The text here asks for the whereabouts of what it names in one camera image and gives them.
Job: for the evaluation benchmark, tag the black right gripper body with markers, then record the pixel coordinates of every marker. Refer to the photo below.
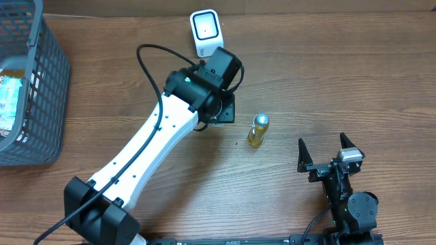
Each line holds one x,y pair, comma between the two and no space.
319,171

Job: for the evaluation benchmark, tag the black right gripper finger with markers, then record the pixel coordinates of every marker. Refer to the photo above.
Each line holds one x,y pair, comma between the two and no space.
304,158
345,141

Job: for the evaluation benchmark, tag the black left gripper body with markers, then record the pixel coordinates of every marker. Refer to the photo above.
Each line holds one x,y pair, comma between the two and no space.
226,113

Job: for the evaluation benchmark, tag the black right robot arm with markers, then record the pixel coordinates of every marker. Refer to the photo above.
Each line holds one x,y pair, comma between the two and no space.
353,213

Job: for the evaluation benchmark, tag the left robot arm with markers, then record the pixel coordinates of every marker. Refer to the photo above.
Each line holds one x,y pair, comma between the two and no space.
99,210

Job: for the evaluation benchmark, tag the grey plastic mesh basket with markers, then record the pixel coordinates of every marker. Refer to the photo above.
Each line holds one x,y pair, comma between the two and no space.
30,51

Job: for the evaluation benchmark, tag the teal white packet in basket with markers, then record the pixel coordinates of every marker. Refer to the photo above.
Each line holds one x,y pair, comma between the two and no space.
10,88

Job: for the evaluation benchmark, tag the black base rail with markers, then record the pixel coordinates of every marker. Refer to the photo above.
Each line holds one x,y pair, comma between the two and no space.
291,240

